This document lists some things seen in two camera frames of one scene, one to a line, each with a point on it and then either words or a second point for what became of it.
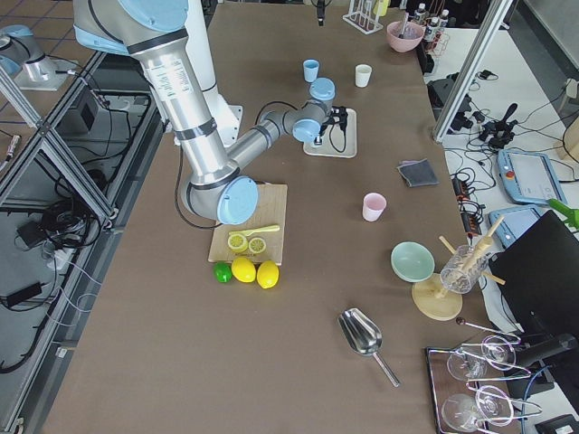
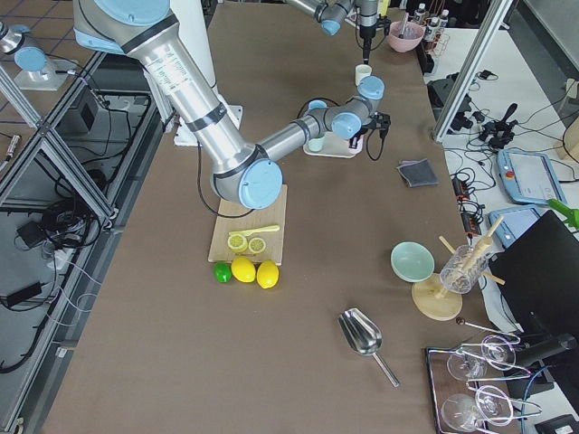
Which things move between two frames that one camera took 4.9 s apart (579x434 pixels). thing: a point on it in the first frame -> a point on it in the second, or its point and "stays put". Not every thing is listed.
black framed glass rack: [470, 386] stays put
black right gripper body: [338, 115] -> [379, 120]
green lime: [223, 272] stays put
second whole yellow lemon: [243, 269] stays put
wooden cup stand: [431, 299] stays put
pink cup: [374, 204] -> [359, 146]
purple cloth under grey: [407, 162] stays put
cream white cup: [362, 74] stays put
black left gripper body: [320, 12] -> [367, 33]
